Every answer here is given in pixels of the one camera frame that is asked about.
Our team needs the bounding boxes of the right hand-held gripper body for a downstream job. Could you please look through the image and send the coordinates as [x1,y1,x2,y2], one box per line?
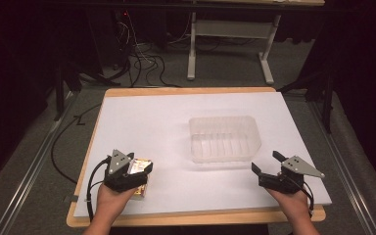
[258,155,326,195]

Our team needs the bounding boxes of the wooden table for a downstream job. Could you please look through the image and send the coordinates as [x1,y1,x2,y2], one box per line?
[66,85,327,229]

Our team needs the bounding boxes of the metal floor rail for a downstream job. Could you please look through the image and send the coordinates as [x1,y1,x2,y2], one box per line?
[0,90,80,235]
[306,97,375,235]

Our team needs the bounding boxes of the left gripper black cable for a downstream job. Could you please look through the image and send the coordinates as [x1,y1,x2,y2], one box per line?
[85,156,113,223]

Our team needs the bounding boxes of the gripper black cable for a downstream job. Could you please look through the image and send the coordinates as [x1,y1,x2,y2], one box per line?
[85,156,113,223]
[292,175,315,219]

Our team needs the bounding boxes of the person's right hand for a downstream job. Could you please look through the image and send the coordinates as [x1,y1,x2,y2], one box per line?
[265,187,311,220]

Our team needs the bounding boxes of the small gold printed packet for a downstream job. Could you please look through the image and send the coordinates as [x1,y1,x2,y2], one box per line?
[126,158,154,201]

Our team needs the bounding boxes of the clear plastic container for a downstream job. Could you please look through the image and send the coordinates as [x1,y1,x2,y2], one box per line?
[188,115,263,165]

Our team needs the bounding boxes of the black metal stand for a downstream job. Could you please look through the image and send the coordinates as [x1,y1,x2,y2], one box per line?
[52,48,122,122]
[276,63,337,134]

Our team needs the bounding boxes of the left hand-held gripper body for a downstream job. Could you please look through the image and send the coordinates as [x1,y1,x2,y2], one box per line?
[103,149,150,194]

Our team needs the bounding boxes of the white metal desk frame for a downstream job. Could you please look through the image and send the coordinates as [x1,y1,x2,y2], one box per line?
[186,12,282,86]

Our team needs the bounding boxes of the black floor cable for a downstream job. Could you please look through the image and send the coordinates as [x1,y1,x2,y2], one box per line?
[50,103,103,186]

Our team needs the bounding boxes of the white sheet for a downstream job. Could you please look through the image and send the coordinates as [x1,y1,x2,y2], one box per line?
[72,91,333,218]

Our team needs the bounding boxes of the tangle of cables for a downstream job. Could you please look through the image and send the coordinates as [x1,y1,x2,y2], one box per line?
[112,9,194,89]

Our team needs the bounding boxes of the person's left hand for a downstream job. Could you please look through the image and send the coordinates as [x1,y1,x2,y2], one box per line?
[95,183,139,219]

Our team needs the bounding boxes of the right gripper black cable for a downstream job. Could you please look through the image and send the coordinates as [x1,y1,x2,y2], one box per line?
[292,175,315,219]

